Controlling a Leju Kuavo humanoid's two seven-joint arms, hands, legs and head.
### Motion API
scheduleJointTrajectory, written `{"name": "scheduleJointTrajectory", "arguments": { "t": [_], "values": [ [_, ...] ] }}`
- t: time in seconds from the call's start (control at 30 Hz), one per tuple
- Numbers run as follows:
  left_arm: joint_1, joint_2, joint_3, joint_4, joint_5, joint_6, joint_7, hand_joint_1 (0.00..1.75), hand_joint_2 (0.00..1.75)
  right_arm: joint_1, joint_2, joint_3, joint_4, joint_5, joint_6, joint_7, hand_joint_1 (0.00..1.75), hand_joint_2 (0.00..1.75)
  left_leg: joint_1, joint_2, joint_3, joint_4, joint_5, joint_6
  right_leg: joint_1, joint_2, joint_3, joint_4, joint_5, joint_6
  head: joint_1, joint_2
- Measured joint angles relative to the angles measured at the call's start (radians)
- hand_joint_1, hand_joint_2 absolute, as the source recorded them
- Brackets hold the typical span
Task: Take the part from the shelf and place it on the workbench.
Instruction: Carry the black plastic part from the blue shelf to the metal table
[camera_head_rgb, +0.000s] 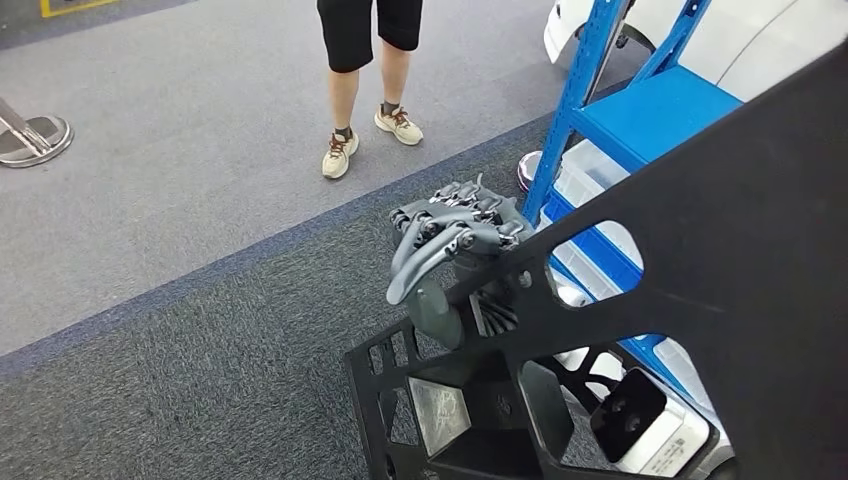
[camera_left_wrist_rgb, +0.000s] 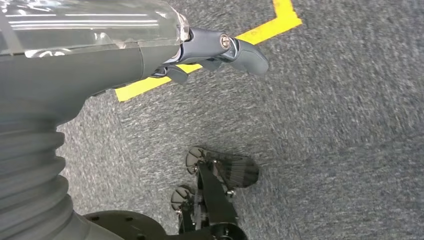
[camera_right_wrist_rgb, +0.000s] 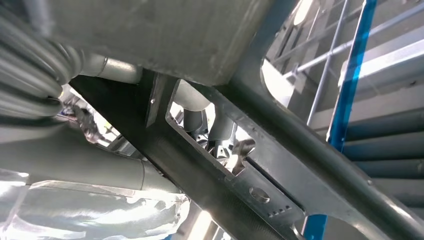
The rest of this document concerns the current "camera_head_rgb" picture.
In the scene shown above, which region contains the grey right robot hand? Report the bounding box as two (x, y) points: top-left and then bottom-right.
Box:
(386, 173), (535, 353)

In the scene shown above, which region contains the black plastic bracket part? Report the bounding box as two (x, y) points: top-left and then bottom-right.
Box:
(344, 39), (848, 480)

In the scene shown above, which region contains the blue metal shelf rack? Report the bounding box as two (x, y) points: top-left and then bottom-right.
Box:
(521, 0), (745, 405)

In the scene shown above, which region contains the white plastic bin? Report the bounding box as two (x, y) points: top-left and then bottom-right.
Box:
(555, 139), (644, 270)
(549, 241), (624, 306)
(652, 336), (720, 415)

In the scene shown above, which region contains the person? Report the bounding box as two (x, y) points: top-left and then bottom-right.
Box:
(316, 0), (425, 181)

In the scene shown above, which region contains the white car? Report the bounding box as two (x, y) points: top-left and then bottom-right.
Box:
(543, 0), (848, 104)

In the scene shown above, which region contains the yellow floor tape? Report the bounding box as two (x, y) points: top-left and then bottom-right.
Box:
(39, 0), (122, 19)

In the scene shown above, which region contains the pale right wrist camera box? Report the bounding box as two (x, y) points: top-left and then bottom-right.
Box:
(589, 367), (711, 477)

